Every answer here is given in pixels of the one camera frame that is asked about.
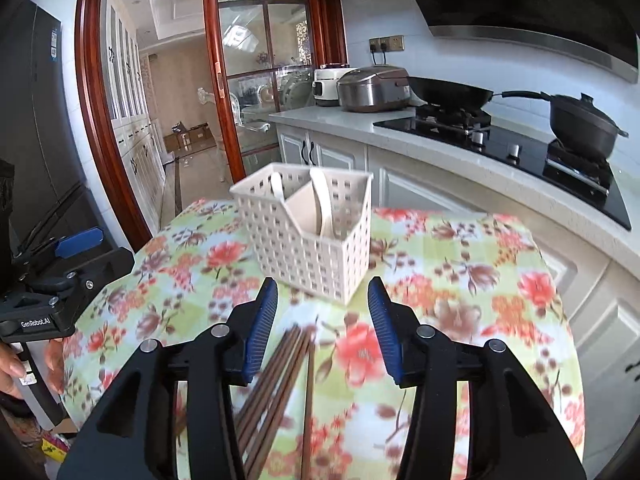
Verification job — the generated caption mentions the white kitchen counter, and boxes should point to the white kitchen counter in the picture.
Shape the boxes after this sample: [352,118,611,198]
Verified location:
[269,105,640,271]

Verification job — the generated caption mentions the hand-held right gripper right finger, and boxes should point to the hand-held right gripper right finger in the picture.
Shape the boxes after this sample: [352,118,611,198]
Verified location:
[367,275,586,480]

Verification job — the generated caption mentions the silver rice cooker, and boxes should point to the silver rice cooker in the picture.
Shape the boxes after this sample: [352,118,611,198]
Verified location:
[336,65,412,113]

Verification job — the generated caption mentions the floral tablecloth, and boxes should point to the floral tablecloth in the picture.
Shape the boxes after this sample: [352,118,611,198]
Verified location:
[60,197,586,480]

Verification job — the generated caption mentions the red wooden door frame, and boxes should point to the red wooden door frame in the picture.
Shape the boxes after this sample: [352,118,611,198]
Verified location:
[74,0,153,252]

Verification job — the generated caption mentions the cardboard boxes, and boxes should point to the cardboard boxes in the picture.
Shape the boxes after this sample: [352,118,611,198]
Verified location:
[161,120,213,153]

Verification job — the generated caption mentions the black range hood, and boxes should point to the black range hood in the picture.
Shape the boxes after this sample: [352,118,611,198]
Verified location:
[392,0,640,83]

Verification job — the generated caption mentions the wall power outlet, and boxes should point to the wall power outlet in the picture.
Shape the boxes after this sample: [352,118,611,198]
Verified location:
[369,35,405,53]

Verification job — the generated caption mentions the white hallway cabinets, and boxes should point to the white hallway cabinets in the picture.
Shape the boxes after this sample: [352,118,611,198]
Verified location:
[100,0,166,221]

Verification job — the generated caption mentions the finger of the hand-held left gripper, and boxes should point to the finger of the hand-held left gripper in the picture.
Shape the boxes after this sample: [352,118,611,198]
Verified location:
[62,247,136,301]
[10,227,103,273]

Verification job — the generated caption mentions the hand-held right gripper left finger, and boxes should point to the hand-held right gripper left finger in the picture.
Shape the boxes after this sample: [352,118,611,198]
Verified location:
[57,276,279,480]

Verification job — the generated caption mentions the black lidded pot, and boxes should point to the black lidded pot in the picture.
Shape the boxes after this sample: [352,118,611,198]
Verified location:
[549,92,630,159]

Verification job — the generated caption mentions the white chair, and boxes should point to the white chair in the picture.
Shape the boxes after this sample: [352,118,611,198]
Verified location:
[197,87,273,136]

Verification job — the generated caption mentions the black glass gas stove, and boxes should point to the black glass gas stove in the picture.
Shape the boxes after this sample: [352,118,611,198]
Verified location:
[372,105,633,232]

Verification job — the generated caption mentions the black frying pan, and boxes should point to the black frying pan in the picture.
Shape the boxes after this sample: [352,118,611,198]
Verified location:
[407,76,553,111]

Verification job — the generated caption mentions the dark refrigerator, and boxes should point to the dark refrigerator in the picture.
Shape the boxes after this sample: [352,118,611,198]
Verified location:
[0,0,103,273]

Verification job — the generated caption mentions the white rice cooker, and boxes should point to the white rice cooker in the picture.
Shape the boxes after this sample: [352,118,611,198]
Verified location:
[312,62,358,108]

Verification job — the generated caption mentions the person's left hand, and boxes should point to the person's left hand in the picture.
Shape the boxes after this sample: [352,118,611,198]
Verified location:
[0,337,66,402]

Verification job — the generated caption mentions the white kitchen base cabinets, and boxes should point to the white kitchen base cabinets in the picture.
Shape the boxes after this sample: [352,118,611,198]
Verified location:
[276,125,640,461]

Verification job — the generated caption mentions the white perforated utensil basket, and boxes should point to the white perforated utensil basket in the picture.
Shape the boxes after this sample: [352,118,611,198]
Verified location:
[229,162,375,306]

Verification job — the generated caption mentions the glass sliding door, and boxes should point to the glass sliding door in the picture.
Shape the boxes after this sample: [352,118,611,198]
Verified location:
[201,0,348,186]

